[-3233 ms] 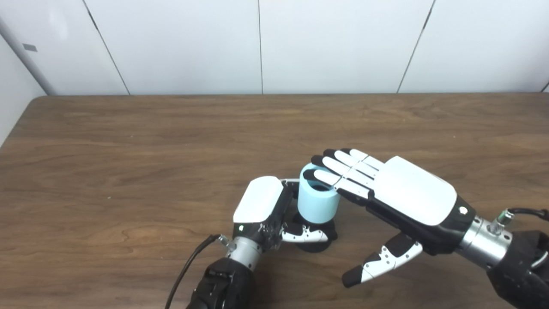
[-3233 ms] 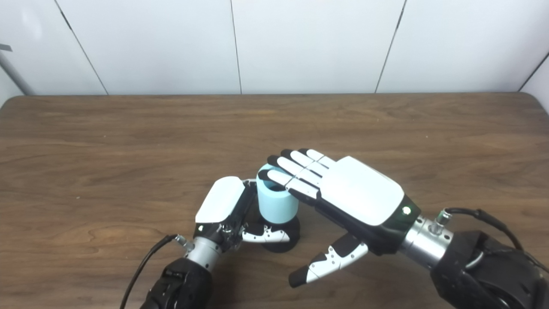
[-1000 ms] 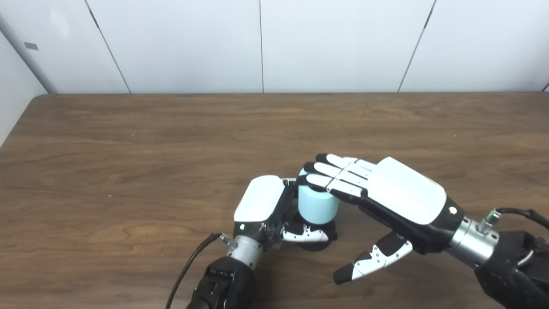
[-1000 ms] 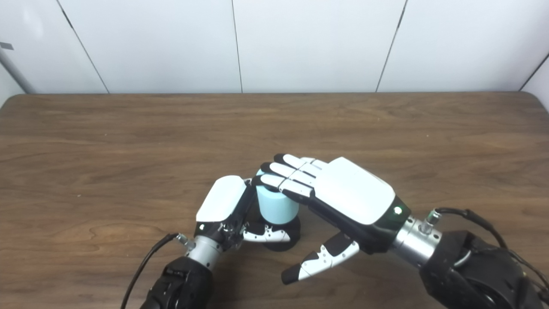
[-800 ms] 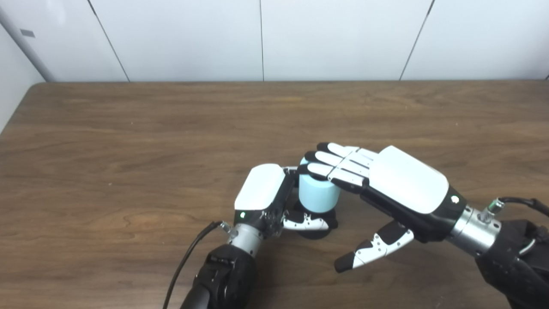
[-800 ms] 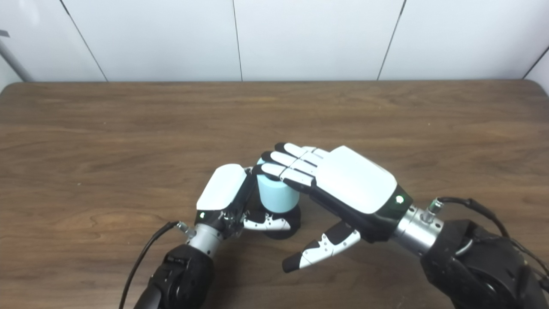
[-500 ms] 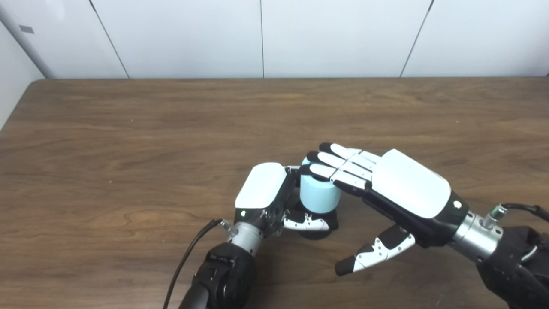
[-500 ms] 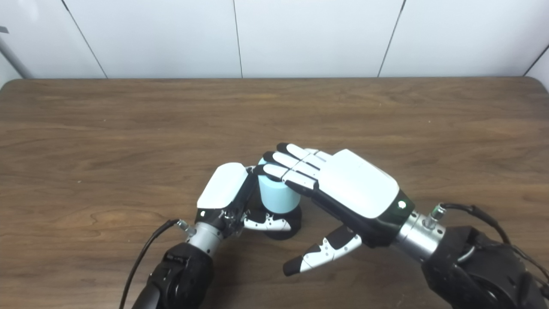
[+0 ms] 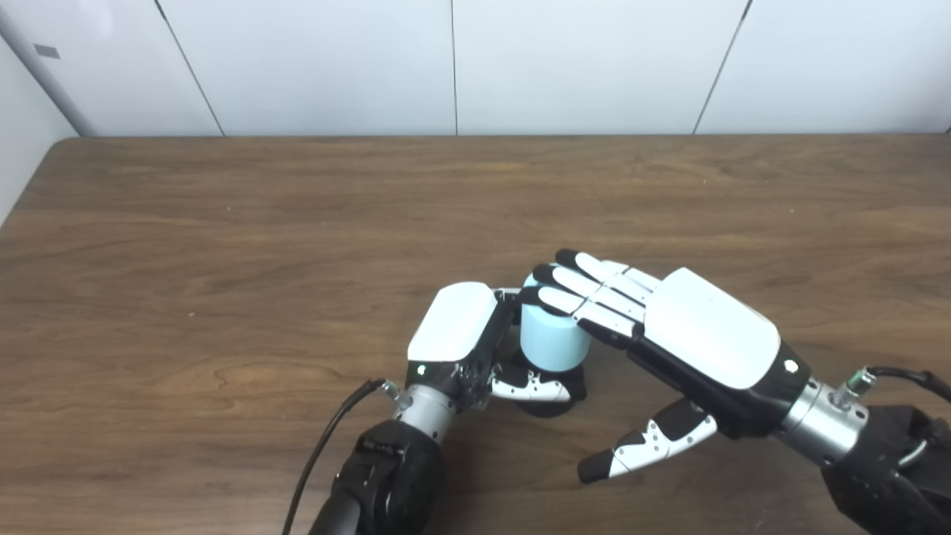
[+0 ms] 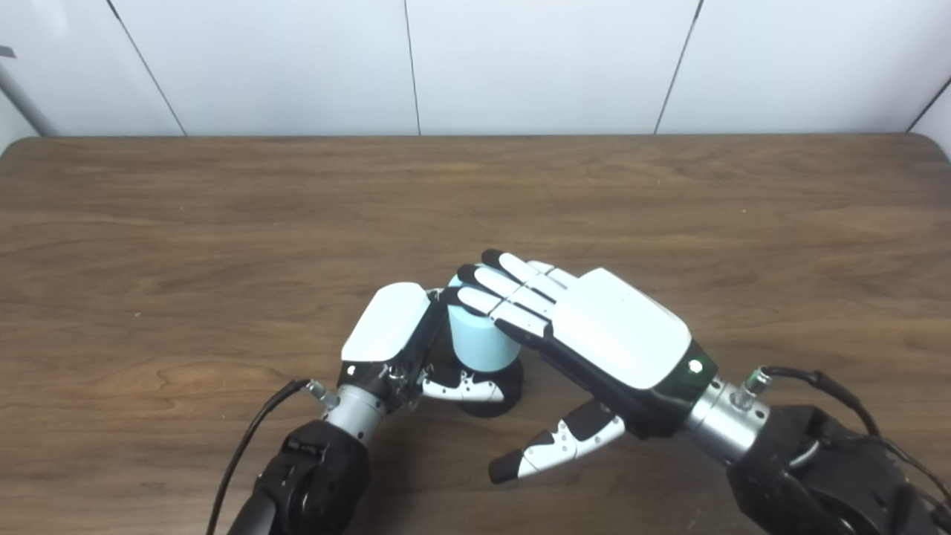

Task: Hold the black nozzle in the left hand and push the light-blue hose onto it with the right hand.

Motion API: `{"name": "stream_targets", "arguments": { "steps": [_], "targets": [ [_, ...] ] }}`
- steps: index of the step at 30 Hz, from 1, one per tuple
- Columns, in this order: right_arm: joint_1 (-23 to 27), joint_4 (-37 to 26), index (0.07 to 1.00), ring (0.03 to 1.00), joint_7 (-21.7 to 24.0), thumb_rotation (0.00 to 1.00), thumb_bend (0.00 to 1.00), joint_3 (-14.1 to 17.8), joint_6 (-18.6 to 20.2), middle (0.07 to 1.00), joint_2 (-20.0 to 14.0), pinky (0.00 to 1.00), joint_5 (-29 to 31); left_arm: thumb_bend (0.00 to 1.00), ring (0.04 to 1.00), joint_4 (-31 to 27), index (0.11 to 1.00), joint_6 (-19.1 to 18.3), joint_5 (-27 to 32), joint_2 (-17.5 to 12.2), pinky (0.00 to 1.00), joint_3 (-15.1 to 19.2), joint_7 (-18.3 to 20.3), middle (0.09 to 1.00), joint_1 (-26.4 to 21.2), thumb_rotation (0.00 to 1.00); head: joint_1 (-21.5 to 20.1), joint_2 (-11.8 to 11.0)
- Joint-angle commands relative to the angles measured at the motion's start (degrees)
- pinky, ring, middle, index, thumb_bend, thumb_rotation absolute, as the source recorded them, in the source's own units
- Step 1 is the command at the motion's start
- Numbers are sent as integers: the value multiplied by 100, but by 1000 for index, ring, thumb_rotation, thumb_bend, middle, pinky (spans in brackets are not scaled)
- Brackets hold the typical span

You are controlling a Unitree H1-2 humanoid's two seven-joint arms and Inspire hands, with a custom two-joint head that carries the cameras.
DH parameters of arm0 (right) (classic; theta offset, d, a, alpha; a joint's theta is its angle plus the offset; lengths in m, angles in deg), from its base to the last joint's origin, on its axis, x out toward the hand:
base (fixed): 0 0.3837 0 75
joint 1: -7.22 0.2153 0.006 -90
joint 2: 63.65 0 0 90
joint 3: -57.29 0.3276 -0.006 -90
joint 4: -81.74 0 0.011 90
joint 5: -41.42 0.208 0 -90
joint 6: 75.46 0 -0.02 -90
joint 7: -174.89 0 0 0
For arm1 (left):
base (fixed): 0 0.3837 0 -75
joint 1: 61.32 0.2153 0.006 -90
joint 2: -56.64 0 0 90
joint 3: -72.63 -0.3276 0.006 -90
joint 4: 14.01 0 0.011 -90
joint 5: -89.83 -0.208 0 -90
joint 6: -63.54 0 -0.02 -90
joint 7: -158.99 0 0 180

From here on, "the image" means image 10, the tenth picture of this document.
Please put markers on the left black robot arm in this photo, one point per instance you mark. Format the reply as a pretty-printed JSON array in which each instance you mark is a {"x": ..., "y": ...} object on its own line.
[{"x": 312, "y": 475}]

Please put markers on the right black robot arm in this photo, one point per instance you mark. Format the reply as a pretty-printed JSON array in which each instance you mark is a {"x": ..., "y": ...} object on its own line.
[{"x": 825, "y": 475}]

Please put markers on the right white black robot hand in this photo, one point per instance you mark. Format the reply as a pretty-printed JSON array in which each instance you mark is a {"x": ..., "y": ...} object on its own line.
[{"x": 617, "y": 327}]

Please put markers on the black nozzle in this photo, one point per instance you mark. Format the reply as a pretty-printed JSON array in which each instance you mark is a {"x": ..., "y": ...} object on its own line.
[{"x": 509, "y": 386}]

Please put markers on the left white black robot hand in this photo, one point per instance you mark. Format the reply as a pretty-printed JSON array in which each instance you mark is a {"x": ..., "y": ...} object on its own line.
[{"x": 386, "y": 319}]

